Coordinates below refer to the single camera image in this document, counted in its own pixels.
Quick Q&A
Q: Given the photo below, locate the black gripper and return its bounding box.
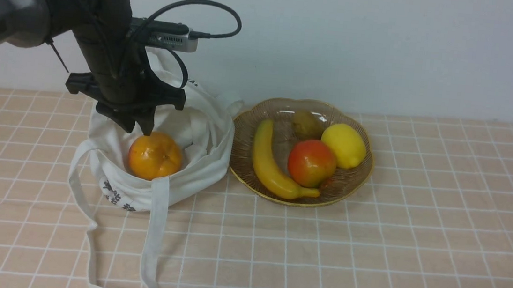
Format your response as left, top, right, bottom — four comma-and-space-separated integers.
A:
65, 60, 189, 136

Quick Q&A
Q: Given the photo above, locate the orange persimmon fruit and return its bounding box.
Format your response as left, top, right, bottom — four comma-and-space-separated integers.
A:
128, 132, 183, 181

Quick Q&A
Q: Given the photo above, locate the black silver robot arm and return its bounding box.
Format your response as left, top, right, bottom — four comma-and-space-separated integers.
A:
0, 0, 186, 135

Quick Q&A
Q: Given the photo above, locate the white cloth tote bag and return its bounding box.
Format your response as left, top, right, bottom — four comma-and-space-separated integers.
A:
58, 41, 250, 288

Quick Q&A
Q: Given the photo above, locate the amber glass fruit bowl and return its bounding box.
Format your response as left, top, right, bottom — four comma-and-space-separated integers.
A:
230, 98, 374, 207

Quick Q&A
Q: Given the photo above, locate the yellow banana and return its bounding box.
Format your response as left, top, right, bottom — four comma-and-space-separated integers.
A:
252, 119, 320, 200

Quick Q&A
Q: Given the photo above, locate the brown green kiwi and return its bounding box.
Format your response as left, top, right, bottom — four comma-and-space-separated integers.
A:
291, 110, 324, 140

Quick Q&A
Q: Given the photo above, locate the red yellow apple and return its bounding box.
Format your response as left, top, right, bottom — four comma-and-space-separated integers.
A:
287, 139, 337, 188

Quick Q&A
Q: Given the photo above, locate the yellow lemon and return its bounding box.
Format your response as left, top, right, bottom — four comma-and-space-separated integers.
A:
320, 123, 367, 170

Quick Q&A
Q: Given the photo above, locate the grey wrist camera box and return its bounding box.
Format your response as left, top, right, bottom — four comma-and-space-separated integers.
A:
135, 20, 198, 53

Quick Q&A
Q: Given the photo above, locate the black camera cable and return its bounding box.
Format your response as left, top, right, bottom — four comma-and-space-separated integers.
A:
119, 0, 245, 94

